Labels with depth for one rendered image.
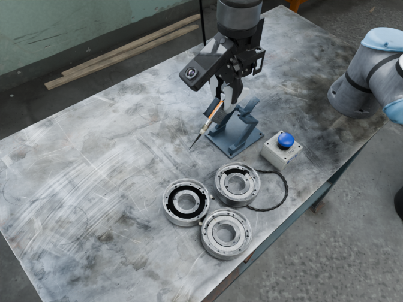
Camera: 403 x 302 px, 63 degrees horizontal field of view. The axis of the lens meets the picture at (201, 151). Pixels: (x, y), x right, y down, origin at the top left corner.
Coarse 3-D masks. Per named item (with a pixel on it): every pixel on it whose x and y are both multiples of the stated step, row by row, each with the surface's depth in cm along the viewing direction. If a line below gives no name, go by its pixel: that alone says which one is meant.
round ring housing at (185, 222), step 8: (176, 184) 74; (184, 184) 74; (192, 184) 75; (200, 184) 74; (168, 192) 73; (184, 192) 73; (192, 192) 73; (208, 192) 72; (176, 200) 72; (192, 200) 75; (208, 200) 72; (176, 208) 71; (192, 208) 71; (208, 208) 70; (168, 216) 70; (176, 216) 70; (200, 216) 69; (176, 224) 70; (184, 224) 69; (192, 224) 69
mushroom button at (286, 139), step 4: (280, 136) 80; (284, 136) 80; (288, 136) 80; (292, 136) 80; (280, 140) 79; (284, 140) 79; (288, 140) 79; (292, 140) 79; (284, 144) 79; (288, 144) 78; (292, 144) 79
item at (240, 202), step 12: (228, 168) 78; (240, 168) 78; (252, 168) 77; (216, 180) 76; (228, 180) 76; (240, 180) 78; (216, 192) 75; (240, 192) 74; (252, 192) 75; (228, 204) 74; (240, 204) 73
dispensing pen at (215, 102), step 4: (216, 100) 72; (220, 100) 72; (212, 104) 72; (216, 104) 71; (208, 108) 72; (212, 108) 72; (204, 112) 73; (208, 112) 72; (208, 116) 72; (208, 120) 74; (204, 124) 74; (208, 124) 74; (204, 128) 74; (200, 132) 74; (196, 140) 75; (192, 144) 75
